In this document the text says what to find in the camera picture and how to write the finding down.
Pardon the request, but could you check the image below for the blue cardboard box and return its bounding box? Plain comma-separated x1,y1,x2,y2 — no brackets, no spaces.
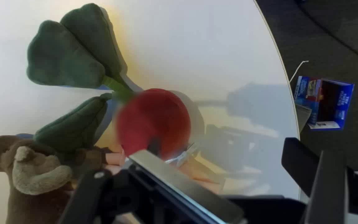
295,76,354,131

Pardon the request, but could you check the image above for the pink patterned cloth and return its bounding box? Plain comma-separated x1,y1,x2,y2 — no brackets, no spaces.
104,143,244,195

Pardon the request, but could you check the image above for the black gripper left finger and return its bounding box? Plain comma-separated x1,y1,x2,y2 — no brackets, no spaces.
58,169,163,224

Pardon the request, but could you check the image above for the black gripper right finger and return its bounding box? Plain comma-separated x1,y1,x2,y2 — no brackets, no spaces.
281,137,358,224

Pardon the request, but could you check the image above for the red plush radish toy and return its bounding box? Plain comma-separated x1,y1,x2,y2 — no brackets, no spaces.
27,4,191,159

